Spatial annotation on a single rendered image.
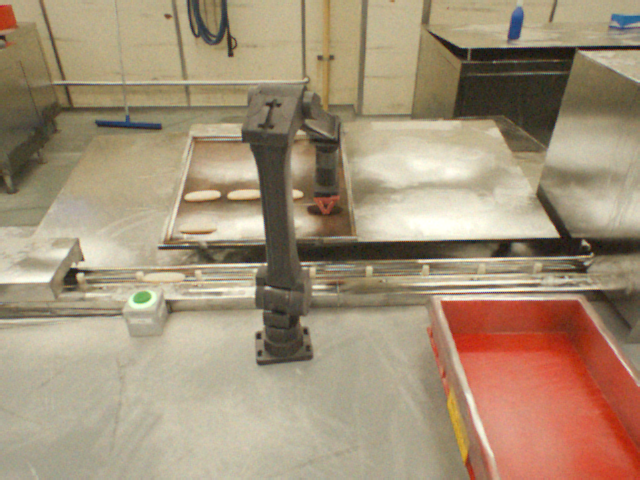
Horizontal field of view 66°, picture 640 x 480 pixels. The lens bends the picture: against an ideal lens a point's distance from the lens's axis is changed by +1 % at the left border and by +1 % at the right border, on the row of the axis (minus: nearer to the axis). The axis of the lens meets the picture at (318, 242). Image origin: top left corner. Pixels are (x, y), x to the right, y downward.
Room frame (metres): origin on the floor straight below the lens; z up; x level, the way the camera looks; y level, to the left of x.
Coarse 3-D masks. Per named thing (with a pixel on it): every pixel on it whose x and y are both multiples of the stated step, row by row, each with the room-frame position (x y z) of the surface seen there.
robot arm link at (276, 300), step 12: (276, 288) 0.74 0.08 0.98; (288, 288) 0.74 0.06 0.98; (264, 300) 0.73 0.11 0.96; (276, 300) 0.73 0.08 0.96; (288, 300) 0.73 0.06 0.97; (264, 312) 0.73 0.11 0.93; (276, 312) 0.75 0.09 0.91; (288, 312) 0.72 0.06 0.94; (264, 324) 0.72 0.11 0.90; (276, 324) 0.72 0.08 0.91; (288, 324) 0.71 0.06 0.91
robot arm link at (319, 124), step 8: (256, 88) 0.81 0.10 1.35; (248, 96) 0.79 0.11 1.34; (304, 96) 0.78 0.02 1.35; (312, 96) 0.78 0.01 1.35; (248, 104) 0.79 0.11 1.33; (304, 104) 0.77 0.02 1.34; (312, 104) 0.78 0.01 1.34; (304, 112) 0.77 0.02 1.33; (312, 112) 0.78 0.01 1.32; (320, 112) 0.97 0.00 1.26; (328, 112) 1.06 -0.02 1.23; (312, 120) 0.91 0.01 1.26; (320, 120) 0.97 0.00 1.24; (328, 120) 1.04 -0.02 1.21; (336, 120) 1.09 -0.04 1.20; (304, 128) 0.90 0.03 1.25; (312, 128) 0.92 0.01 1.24; (320, 128) 0.97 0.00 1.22; (328, 128) 1.04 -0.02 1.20; (336, 128) 1.09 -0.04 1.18; (312, 136) 1.06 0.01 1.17; (320, 136) 1.04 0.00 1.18; (328, 136) 1.05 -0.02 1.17; (336, 136) 1.09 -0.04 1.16
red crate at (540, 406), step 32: (480, 352) 0.73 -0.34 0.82; (512, 352) 0.73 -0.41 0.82; (544, 352) 0.73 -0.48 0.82; (576, 352) 0.73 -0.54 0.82; (480, 384) 0.64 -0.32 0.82; (512, 384) 0.64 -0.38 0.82; (544, 384) 0.64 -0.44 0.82; (576, 384) 0.64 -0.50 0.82; (480, 416) 0.57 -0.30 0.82; (512, 416) 0.57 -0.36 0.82; (544, 416) 0.57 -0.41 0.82; (576, 416) 0.57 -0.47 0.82; (608, 416) 0.57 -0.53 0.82; (512, 448) 0.51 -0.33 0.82; (544, 448) 0.51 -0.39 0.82; (576, 448) 0.51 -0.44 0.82; (608, 448) 0.51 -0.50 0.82
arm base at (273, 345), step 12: (300, 324) 0.76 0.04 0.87; (264, 336) 0.73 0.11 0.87; (276, 336) 0.71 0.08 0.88; (288, 336) 0.71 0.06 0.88; (300, 336) 0.73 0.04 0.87; (264, 348) 0.72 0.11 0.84; (276, 348) 0.70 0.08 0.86; (288, 348) 0.70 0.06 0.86; (300, 348) 0.72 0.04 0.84; (264, 360) 0.69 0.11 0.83; (276, 360) 0.70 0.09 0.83; (288, 360) 0.70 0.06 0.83; (300, 360) 0.70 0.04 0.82
